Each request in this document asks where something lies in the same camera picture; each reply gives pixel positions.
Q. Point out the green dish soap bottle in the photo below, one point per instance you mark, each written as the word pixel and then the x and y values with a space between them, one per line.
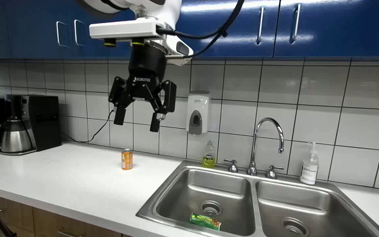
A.
pixel 209 158

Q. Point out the orange drink can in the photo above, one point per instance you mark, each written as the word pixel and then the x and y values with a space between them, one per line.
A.
pixel 127 160

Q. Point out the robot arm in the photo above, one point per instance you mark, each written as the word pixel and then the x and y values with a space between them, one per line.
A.
pixel 163 8

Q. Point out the steel coffee carafe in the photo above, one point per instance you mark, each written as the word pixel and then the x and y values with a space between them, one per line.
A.
pixel 15 138

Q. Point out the clear pump soap bottle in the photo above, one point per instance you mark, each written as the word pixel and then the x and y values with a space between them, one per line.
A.
pixel 309 168

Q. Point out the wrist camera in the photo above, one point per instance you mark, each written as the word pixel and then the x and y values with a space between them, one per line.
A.
pixel 123 29

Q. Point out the chrome tap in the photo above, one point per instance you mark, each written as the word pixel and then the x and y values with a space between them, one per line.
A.
pixel 253 144

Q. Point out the black coffee maker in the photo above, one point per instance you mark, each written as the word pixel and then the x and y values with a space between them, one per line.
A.
pixel 44 121

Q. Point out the green packet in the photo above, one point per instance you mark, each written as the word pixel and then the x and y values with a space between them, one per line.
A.
pixel 205 221

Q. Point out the white wall soap dispenser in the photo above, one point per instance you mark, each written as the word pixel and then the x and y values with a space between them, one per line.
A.
pixel 197 112

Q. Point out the blue cabinet door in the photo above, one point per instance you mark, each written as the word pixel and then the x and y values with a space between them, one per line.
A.
pixel 341 26
pixel 242 29
pixel 81 49
pixel 38 29

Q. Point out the wooden drawer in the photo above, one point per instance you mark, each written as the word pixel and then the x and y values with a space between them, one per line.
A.
pixel 18 214
pixel 48 222

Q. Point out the chrome tap lever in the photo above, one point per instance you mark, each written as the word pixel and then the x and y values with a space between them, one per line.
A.
pixel 233 166
pixel 271 171

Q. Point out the steel double sink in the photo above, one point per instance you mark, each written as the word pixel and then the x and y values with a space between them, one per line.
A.
pixel 209 187

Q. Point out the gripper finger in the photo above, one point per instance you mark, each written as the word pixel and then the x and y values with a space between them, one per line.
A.
pixel 169 95
pixel 118 92

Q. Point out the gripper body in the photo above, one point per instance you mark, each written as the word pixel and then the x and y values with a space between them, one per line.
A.
pixel 146 69

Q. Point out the blue wall cabinet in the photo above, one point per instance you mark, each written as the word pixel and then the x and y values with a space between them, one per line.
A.
pixel 341 26

